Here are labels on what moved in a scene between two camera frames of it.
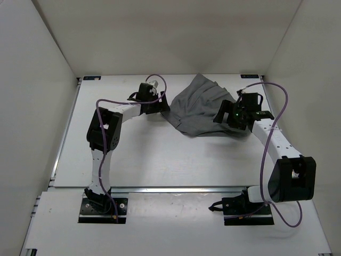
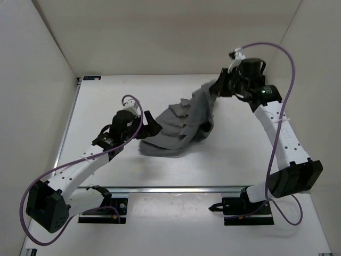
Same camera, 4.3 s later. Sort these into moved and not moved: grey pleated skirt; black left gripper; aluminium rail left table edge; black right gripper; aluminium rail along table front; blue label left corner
Moved: black right gripper; grey pleated skirt; black left gripper
Not moved: blue label left corner; aluminium rail along table front; aluminium rail left table edge
